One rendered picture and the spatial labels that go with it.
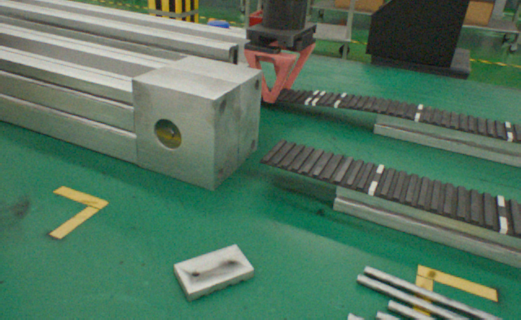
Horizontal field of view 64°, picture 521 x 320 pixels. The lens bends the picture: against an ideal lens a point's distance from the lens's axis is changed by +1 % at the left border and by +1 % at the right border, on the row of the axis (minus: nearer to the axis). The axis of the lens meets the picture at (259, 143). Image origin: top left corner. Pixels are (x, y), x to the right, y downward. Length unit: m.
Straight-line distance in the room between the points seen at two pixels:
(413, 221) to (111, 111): 0.30
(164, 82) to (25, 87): 0.18
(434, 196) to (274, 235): 0.14
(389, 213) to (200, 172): 0.18
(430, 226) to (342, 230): 0.07
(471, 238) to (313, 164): 0.14
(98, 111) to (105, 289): 0.20
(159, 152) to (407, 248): 0.24
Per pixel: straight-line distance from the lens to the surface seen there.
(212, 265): 0.31
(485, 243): 0.39
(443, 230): 0.39
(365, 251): 0.36
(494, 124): 0.58
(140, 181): 0.42
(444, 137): 0.55
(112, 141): 0.45
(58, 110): 0.51
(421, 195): 0.38
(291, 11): 0.54
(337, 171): 0.39
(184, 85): 0.38
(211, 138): 0.37
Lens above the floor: 1.00
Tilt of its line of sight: 27 degrees down
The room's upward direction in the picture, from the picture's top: 4 degrees clockwise
